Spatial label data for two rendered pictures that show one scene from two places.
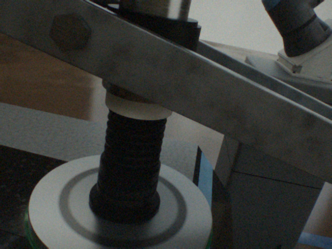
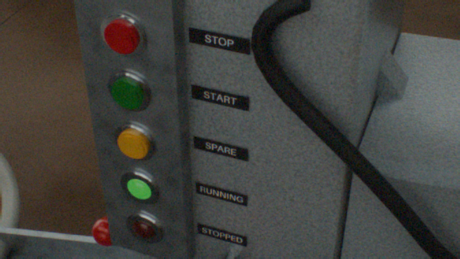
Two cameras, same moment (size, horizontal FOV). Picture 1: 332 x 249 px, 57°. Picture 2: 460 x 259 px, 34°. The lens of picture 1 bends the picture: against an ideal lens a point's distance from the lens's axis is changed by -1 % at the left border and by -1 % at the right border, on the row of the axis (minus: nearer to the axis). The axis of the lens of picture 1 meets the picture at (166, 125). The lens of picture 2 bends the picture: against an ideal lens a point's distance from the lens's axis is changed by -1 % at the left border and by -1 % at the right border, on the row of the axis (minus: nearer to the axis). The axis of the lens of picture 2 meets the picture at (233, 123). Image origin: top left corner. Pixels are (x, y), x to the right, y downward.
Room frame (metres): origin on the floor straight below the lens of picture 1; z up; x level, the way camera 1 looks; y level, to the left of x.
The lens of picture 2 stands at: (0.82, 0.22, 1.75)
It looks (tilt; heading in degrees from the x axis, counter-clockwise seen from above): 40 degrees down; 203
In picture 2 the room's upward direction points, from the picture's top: straight up
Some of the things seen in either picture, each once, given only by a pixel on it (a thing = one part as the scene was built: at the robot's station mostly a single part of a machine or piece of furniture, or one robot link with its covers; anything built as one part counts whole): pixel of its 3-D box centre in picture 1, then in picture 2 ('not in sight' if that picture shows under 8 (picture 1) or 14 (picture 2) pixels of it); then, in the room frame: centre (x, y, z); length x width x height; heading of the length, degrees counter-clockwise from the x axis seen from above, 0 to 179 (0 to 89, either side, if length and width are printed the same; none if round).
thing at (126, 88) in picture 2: not in sight; (128, 92); (0.43, -0.03, 1.40); 0.03 x 0.01 x 0.03; 93
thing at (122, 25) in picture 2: not in sight; (122, 36); (0.43, -0.03, 1.45); 0.03 x 0.01 x 0.03; 93
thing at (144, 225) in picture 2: not in sight; (145, 227); (0.43, -0.03, 1.25); 0.02 x 0.01 x 0.02; 93
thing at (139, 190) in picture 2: not in sight; (140, 187); (0.43, -0.03, 1.30); 0.02 x 0.01 x 0.02; 93
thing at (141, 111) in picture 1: (141, 90); not in sight; (0.30, 0.03, 0.97); 0.07 x 0.07 x 0.04
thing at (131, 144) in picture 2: not in sight; (133, 143); (0.43, -0.03, 1.35); 0.03 x 0.01 x 0.03; 93
